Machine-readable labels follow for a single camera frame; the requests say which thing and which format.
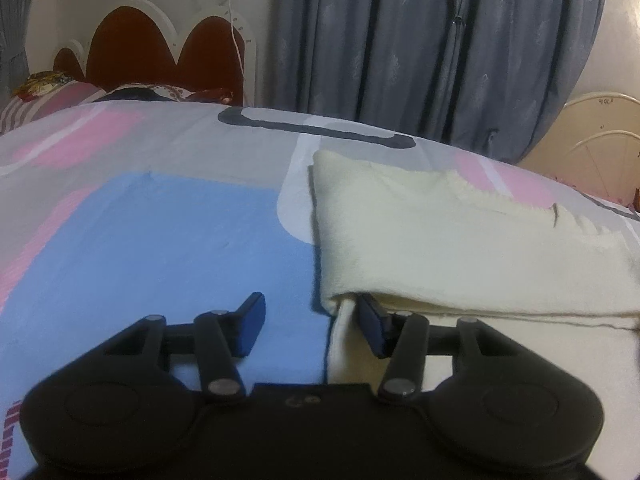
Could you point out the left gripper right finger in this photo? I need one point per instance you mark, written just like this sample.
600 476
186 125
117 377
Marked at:
402 338

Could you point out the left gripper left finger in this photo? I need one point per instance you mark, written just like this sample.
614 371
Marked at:
222 337

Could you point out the cream knitted sweater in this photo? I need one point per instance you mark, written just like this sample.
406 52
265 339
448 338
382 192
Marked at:
561 278

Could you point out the patterned pastel bed sheet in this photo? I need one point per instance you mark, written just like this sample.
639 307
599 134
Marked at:
116 210

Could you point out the cream arched footboard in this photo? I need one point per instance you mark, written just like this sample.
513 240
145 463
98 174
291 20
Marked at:
592 146

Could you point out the blue-grey curtain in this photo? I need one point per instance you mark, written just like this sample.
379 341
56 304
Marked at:
489 76

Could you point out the floral pillows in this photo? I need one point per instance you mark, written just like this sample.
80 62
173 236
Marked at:
46 93

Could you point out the red white scalloped headboard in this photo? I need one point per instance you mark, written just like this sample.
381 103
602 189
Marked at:
137 42

